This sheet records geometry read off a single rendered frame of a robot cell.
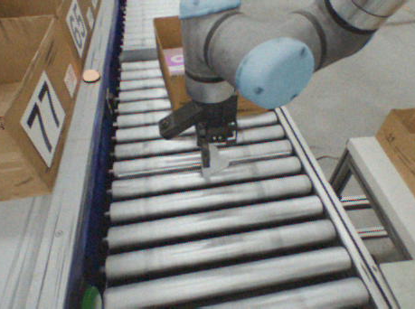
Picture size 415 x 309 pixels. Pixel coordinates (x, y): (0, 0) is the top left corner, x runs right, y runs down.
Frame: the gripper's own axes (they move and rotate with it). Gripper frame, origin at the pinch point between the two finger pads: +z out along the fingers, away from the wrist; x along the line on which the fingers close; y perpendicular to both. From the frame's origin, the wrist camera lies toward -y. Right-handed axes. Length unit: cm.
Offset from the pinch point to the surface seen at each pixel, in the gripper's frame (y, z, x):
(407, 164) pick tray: 49.0, 1.1, -8.6
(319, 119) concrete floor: 97, 80, 94
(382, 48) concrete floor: 204, 80, 183
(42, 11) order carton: -46, -13, 68
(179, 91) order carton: -2.8, -7.3, 19.3
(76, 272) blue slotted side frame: -22.9, -6.7, -24.4
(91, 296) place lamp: -21.3, -3.4, -27.2
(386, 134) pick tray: 50, 1, 2
